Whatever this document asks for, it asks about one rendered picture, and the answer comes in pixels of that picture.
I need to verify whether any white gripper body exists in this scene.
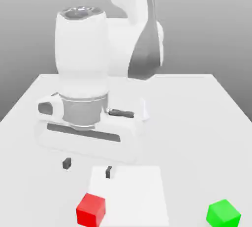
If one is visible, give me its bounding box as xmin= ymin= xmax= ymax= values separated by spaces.
xmin=33 ymin=117 xmax=143 ymax=165

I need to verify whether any small red cube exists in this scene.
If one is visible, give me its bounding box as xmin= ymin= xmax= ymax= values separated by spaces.
xmin=75 ymin=192 xmax=107 ymax=227

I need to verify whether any small green cube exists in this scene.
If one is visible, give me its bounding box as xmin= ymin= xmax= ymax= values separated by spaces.
xmin=205 ymin=199 xmax=242 ymax=227

